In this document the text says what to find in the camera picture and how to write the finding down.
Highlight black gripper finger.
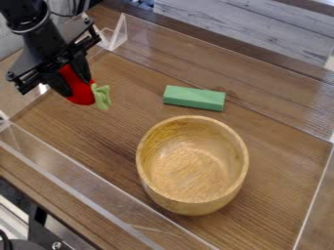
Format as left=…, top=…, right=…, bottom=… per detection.
left=43, top=72, right=74, bottom=98
left=71, top=51, right=91, bottom=84

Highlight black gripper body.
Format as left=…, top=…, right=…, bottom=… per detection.
left=6, top=14, right=100, bottom=95

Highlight red plush strawberry toy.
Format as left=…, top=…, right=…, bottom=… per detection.
left=59, top=64, right=111, bottom=110

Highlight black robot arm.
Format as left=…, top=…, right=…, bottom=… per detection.
left=0, top=0, right=100, bottom=98

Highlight green rectangular block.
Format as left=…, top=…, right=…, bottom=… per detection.
left=163, top=85, right=226, bottom=111

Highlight wooden bowl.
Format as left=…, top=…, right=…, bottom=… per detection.
left=137, top=115, right=250, bottom=216

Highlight clear acrylic tray walls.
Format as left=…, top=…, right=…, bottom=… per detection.
left=0, top=7, right=334, bottom=250

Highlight black cable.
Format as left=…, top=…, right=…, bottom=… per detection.
left=0, top=229, right=15, bottom=250

